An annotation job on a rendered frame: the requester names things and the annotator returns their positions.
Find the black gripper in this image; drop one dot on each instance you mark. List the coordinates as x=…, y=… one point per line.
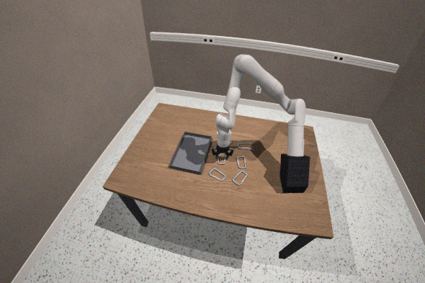
x=226, y=149

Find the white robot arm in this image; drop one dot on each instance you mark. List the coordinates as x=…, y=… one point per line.
x=245, y=64

